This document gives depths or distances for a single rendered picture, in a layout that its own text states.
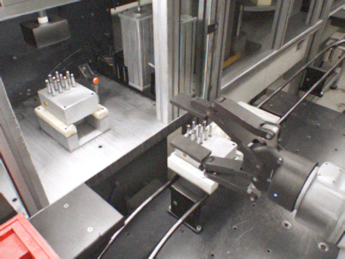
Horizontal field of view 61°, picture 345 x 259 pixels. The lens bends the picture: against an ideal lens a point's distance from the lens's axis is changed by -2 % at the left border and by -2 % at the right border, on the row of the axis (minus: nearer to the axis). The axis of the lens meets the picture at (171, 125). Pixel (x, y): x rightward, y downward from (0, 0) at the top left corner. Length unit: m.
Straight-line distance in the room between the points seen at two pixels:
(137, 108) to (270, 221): 0.52
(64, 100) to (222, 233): 0.55
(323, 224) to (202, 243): 0.52
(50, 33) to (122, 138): 0.31
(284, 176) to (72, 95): 0.57
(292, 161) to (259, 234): 0.53
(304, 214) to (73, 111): 0.56
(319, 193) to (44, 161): 0.62
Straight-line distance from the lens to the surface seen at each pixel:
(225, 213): 0.93
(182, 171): 0.77
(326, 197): 0.39
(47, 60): 1.05
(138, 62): 0.94
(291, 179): 0.40
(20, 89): 1.04
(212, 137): 0.78
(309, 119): 1.39
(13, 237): 0.62
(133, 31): 0.90
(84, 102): 0.77
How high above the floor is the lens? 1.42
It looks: 38 degrees down
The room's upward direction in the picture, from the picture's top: straight up
